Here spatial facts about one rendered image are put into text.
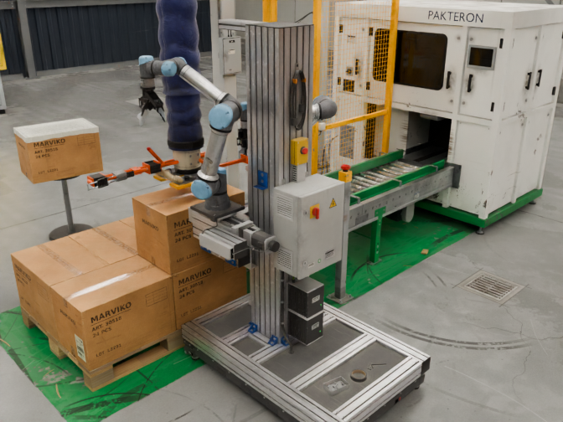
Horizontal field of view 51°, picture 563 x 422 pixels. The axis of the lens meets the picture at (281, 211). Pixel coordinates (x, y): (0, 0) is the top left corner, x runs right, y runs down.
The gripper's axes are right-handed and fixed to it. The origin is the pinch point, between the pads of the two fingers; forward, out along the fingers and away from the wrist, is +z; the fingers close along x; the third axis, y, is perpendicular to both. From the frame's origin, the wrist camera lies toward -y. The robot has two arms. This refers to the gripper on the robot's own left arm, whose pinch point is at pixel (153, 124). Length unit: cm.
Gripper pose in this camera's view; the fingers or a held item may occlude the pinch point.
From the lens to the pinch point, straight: 323.1
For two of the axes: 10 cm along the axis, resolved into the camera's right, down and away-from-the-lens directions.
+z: 0.0, 9.2, 3.8
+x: -7.2, 2.7, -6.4
